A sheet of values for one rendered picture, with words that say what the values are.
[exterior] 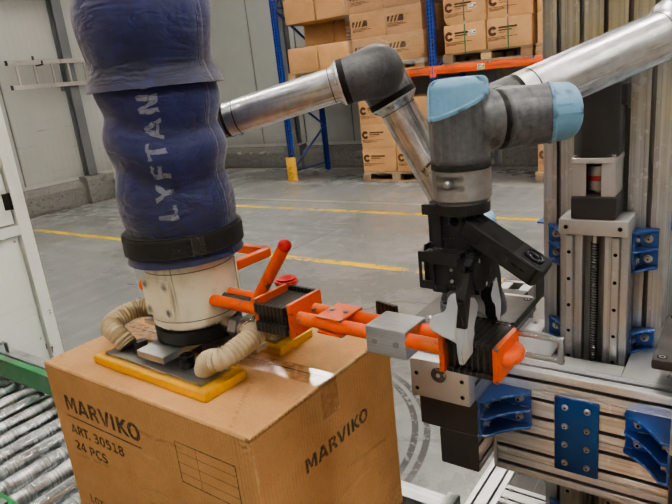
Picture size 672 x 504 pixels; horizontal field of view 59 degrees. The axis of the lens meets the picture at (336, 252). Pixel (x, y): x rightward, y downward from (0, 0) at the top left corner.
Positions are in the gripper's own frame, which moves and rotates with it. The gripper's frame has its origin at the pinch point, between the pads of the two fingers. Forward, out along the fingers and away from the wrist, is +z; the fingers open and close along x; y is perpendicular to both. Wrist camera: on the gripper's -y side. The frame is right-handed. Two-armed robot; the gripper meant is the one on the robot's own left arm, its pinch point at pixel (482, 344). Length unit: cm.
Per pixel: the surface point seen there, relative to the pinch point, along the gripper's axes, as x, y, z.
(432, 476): -108, 73, 121
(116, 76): 11, 56, -41
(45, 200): -381, 905, 100
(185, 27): 2, 48, -47
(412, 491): -34, 36, 62
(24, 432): -2, 170, 68
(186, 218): 6, 51, -16
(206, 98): -1, 50, -36
